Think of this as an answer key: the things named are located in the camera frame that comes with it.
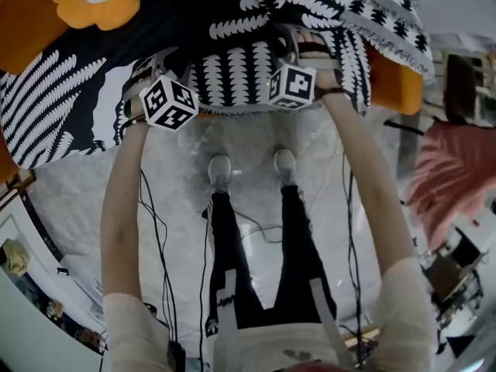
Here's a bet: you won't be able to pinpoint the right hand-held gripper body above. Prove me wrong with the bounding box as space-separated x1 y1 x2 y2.
267 24 339 112

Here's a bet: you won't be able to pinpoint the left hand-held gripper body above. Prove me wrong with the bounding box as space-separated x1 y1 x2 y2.
122 47 200 133

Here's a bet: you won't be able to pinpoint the black white patterned blanket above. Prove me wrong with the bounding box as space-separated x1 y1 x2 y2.
0 0 436 171

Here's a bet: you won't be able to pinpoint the orange sofa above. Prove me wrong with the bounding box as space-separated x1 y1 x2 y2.
0 0 424 185

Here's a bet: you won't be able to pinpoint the person's right forearm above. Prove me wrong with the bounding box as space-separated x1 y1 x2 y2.
320 89 419 277

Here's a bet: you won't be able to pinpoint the person's left forearm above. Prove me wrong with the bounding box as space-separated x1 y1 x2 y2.
99 121 157 300

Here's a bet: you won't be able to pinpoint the person's right hand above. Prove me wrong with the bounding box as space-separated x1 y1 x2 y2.
297 28 331 60

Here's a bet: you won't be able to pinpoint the person's right grey shoe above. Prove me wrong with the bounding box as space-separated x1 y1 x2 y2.
272 149 298 188

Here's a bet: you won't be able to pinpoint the person's grey shoe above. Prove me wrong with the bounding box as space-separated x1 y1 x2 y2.
272 149 298 188
207 154 233 194

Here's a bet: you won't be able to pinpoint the person's left grey shoe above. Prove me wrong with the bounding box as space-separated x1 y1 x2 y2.
207 154 233 194

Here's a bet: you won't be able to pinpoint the person's right leg black trousers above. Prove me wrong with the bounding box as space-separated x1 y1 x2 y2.
270 184 339 327

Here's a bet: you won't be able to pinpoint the person's leg black trousers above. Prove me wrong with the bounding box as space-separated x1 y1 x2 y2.
270 184 339 327
201 191 268 339

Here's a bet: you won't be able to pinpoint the person's left leg black trousers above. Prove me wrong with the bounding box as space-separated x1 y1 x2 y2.
201 191 268 339

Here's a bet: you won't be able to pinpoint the pink leaf patterned cloth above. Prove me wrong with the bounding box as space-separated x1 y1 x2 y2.
404 123 496 250

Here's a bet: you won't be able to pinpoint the yellow crumpled cloth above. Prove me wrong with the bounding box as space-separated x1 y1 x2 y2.
0 237 31 275

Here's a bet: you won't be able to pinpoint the cluttered work desk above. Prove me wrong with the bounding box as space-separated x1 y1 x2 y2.
420 222 491 321

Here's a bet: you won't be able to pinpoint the person's cream shirt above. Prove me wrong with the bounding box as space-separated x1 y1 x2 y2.
101 257 439 372

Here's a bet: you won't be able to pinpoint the black cable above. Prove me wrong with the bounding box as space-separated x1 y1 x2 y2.
198 222 211 367
138 167 180 346
340 151 366 367
231 210 284 244

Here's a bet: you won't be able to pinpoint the grey harness strap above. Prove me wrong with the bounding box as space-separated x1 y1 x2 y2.
308 278 356 368
215 268 239 343

